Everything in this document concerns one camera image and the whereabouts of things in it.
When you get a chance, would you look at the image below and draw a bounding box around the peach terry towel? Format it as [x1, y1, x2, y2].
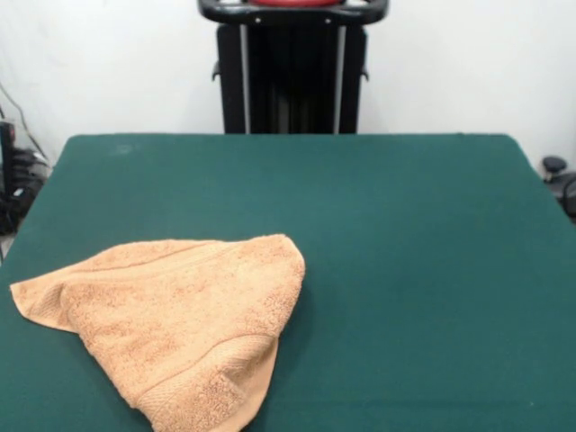
[9, 232, 307, 432]

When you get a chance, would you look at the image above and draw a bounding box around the dark green table cloth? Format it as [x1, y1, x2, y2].
[0, 132, 576, 432]

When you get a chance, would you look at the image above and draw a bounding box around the black office chair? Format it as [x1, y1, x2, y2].
[541, 155, 576, 226]

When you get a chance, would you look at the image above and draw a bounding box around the black bag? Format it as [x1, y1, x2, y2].
[0, 183, 35, 236]

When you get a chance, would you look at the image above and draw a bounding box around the black box with red mark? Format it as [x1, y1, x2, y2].
[0, 120, 18, 199]

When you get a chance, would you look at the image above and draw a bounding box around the black robot pedestal with handle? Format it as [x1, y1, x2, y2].
[196, 0, 388, 135]

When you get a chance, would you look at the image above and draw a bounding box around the black cable bundle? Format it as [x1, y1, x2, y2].
[11, 147, 51, 182]

